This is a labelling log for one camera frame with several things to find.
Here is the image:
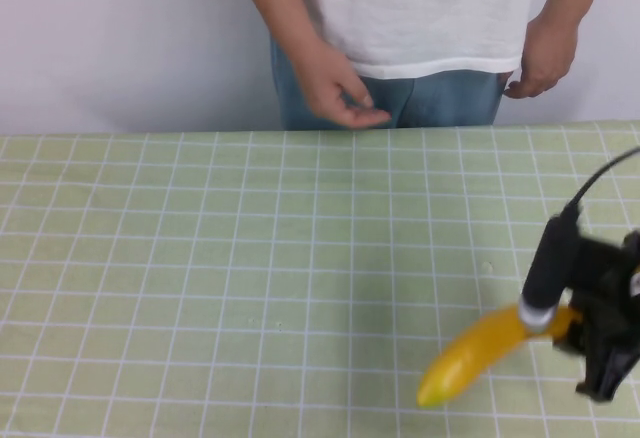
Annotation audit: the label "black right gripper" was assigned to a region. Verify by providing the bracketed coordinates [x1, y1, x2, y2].
[551, 230, 640, 403]

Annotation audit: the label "yellow banana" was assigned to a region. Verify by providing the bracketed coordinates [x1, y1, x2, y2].
[416, 304, 584, 410]

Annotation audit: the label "person's right forearm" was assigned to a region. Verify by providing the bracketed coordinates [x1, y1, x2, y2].
[224, 0, 334, 77]

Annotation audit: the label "person's left hand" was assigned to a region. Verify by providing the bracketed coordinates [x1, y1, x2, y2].
[503, 14, 581, 101]

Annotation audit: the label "person's right hand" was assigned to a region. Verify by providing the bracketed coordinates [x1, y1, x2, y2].
[293, 50, 393, 132]

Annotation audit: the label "blue jeans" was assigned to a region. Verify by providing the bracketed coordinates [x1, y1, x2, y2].
[269, 36, 504, 132]

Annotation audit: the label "green checked tablecloth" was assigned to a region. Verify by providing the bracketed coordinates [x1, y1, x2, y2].
[0, 120, 640, 438]

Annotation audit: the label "white t-shirt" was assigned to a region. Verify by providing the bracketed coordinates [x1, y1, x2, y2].
[288, 0, 540, 81]

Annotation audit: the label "black cylindrical wrist camera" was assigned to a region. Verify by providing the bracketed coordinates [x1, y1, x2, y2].
[516, 205, 584, 335]

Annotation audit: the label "black camera cable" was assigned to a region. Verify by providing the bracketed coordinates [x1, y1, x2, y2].
[568, 146, 640, 209]

